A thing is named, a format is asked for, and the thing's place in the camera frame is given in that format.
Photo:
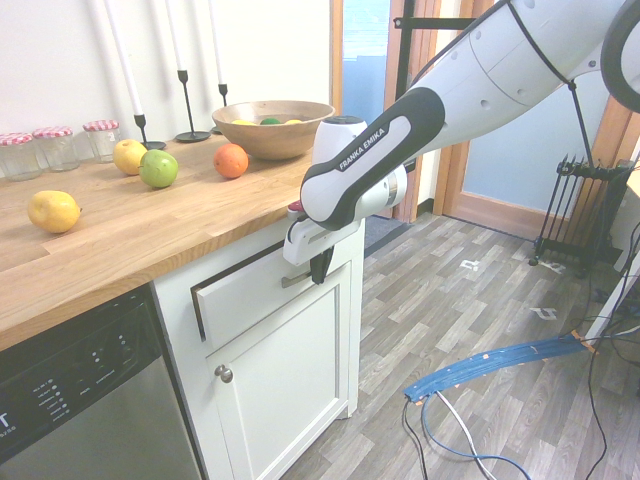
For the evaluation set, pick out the white kitchen cabinet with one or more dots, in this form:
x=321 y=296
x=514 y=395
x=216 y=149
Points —
x=175 y=310

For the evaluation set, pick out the black oil radiator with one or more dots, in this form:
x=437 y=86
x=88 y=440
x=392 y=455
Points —
x=580 y=215

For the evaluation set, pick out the round metal door knob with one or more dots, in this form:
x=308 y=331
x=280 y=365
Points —
x=224 y=373

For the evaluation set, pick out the green apple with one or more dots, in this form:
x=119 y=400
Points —
x=159 y=169

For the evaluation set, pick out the stainless steel dishwasher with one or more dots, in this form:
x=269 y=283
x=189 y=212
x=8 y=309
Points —
x=100 y=400

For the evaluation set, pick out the black clamp camera stand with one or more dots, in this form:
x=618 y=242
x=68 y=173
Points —
x=407 y=55

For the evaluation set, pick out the wooden door frame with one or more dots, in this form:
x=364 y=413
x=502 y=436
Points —
x=400 y=40

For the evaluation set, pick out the glass jar red checked lid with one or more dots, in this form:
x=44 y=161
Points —
x=20 y=157
x=57 y=149
x=102 y=142

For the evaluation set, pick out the yellow apple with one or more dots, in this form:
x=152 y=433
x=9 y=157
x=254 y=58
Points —
x=126 y=157

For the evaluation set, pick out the white taper candle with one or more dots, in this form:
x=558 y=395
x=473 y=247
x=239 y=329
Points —
x=216 y=45
x=125 y=65
x=176 y=35

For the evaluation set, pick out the yellow lemon in bowl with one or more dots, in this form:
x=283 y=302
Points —
x=292 y=122
x=243 y=122

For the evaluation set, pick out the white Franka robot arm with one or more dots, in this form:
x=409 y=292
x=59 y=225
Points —
x=450 y=110

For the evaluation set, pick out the large yellow lemon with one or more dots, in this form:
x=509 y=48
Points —
x=52 y=211

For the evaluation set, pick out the black candle holder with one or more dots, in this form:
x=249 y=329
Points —
x=142 y=131
x=189 y=120
x=223 y=100

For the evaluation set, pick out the white floor tape mark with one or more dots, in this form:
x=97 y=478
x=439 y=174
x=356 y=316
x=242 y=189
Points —
x=555 y=266
x=545 y=314

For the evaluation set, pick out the orange fruit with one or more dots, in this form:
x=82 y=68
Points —
x=231 y=161

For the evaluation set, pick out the white cabinet door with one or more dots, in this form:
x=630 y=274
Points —
x=285 y=380

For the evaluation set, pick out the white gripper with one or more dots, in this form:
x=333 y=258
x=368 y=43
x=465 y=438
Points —
x=305 y=245

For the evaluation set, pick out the green lime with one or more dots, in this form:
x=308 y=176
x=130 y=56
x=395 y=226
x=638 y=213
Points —
x=270 y=121

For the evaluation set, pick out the red and white wrist camera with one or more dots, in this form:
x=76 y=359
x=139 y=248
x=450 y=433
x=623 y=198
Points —
x=296 y=209

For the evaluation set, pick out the white wooden drawer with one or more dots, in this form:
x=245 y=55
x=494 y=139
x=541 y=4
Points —
x=245 y=305

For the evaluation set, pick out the dark grey door mat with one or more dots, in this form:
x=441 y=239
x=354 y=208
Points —
x=385 y=232

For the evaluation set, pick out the wooden bowl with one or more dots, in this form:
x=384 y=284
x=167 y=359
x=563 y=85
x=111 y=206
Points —
x=270 y=140

